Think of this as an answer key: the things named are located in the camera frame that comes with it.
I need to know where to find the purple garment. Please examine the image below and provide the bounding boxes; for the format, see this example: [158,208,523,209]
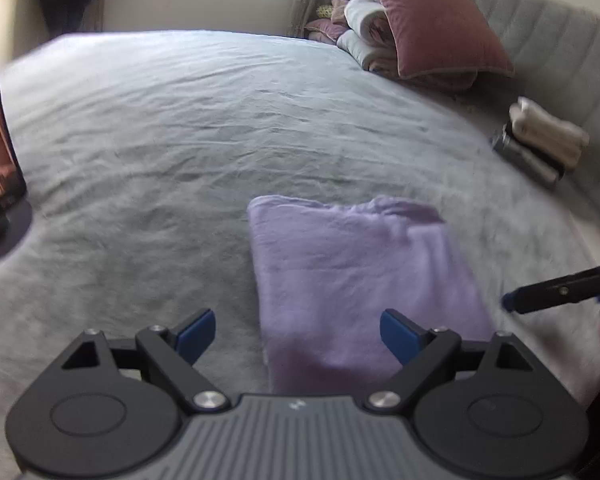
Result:
[247,195,494,396]

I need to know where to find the dark grey folded garment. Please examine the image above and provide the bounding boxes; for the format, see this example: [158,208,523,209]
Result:
[491,129,560,190]

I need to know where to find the black folded garment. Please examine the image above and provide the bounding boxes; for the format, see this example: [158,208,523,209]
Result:
[502,122,566,178]

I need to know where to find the beige folded garment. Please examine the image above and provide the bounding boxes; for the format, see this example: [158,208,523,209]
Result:
[509,104,584,170]

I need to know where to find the cream folded top garment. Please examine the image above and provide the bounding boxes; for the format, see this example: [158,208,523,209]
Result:
[517,96,590,148]

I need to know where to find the round black phone stand base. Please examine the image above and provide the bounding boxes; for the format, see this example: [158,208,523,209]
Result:
[0,200,33,259]

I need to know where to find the grey padded headboard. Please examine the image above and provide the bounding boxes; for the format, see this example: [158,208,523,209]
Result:
[468,0,600,212]

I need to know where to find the grey bed sheet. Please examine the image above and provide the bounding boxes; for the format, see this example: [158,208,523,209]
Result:
[0,30,600,479]

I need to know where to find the pink velvet pillow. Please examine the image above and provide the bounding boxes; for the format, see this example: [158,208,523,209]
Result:
[380,0,514,80]

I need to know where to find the small pink cushion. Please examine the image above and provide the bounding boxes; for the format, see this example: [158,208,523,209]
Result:
[304,0,349,46]

